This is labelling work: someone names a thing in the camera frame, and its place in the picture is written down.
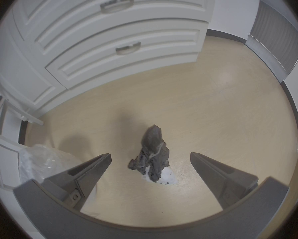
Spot white printed wrapper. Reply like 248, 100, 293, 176
140, 164, 179, 185

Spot white chair with grey cushions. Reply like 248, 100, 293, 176
0, 96, 44, 189

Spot white wardrobe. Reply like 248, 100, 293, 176
0, 0, 217, 116

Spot clear plastic bag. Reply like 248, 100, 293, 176
18, 144, 84, 185

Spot grey curtain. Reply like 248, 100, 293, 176
246, 0, 298, 75

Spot white trash bin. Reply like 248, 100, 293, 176
19, 146, 97, 211

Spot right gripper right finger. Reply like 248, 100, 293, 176
190, 152, 259, 211

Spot crumpled black plastic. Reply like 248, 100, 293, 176
128, 124, 170, 183

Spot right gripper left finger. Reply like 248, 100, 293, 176
43, 153, 112, 210

